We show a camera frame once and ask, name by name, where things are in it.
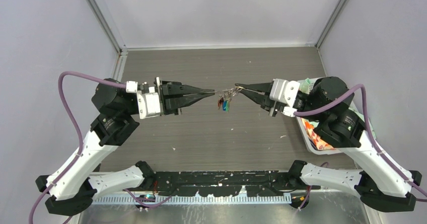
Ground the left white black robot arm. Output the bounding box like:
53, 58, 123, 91
36, 78, 215, 216

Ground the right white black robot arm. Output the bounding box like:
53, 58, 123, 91
236, 77, 422, 212

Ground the green patterned cloth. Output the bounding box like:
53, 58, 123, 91
299, 78, 312, 94

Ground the white plastic basket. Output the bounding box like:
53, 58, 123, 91
294, 77, 366, 151

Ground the orange patterned cloth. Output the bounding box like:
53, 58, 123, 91
301, 118, 335, 151

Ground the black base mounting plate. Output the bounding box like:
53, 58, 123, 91
134, 160, 321, 197

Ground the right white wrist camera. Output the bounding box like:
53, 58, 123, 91
269, 79, 303, 117

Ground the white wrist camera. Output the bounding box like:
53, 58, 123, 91
269, 79, 303, 117
125, 81, 162, 119

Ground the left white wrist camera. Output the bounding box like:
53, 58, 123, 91
125, 81, 162, 119

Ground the white slotted cable duct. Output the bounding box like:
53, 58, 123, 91
93, 193, 292, 205

